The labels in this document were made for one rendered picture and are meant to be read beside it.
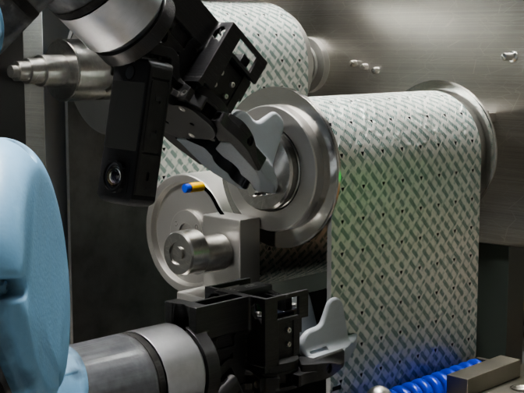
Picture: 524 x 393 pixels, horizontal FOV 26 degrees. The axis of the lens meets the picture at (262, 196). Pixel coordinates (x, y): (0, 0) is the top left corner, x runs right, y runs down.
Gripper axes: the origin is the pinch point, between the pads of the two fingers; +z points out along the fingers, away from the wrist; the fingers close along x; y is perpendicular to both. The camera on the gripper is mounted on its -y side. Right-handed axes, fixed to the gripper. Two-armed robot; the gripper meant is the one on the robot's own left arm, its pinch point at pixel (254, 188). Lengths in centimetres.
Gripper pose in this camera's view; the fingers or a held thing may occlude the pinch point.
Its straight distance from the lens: 99.5
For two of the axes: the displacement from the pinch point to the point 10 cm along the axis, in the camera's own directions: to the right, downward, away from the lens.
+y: 4.4, -8.2, 3.5
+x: -7.2, -0.9, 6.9
